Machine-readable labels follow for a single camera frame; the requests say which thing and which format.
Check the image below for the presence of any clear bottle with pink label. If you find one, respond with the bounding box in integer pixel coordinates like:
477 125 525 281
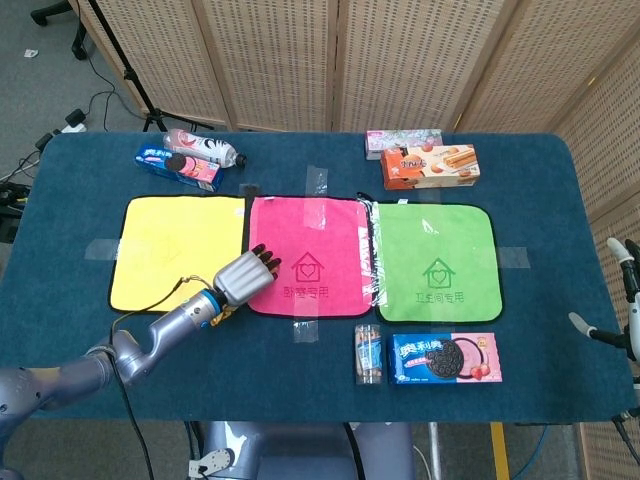
163 128 249 169

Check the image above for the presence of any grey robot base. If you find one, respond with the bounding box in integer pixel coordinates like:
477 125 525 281
187 421 416 480

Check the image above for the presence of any green cloth with house print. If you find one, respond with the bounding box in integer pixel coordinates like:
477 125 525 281
370 200 505 325

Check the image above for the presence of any wide blue Oreo box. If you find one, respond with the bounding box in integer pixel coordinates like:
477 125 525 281
387 332 503 386

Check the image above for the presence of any clear tape strip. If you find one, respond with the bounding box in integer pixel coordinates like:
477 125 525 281
497 246 531 270
292 299 320 345
83 238 121 261
304 164 330 231

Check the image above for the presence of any orange egg roll box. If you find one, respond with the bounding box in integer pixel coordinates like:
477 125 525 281
379 144 482 192

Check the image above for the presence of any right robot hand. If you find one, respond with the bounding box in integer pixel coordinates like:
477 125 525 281
568 237 640 364

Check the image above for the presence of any yellow cloth with black trim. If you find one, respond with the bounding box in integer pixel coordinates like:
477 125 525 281
108 194 250 315

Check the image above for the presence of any black office chair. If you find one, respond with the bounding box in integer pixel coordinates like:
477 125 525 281
29 0 90 61

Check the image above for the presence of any pink cloth with house print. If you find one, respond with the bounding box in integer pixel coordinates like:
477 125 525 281
244 194 376 319

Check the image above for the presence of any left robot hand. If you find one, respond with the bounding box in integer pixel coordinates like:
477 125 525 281
213 243 284 307

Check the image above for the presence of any white and pink box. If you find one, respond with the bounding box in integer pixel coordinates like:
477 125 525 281
365 129 444 161

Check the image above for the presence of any slim blue Oreo box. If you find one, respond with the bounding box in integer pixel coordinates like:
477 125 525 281
134 143 225 193

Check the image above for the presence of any white power strip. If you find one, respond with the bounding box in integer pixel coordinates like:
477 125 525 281
60 108 87 134

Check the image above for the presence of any clear cup of wafer sticks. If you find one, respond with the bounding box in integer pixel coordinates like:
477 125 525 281
353 323 384 386

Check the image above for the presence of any wicker folding screen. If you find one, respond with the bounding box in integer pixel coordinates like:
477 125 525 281
69 0 640 480

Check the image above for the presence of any black tripod stand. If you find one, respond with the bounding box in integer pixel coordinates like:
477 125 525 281
87 0 216 134

